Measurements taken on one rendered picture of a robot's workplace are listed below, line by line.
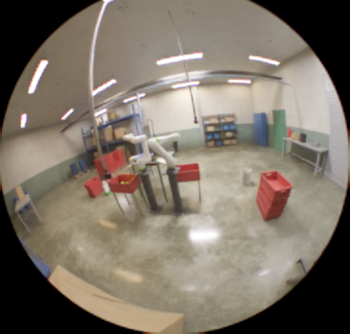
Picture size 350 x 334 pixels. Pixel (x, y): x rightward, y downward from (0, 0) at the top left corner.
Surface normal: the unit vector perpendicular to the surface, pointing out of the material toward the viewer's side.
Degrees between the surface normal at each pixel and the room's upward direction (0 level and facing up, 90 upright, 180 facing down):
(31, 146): 90
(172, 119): 90
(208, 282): 0
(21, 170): 90
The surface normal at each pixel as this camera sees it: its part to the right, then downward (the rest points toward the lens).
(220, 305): -0.17, -0.94
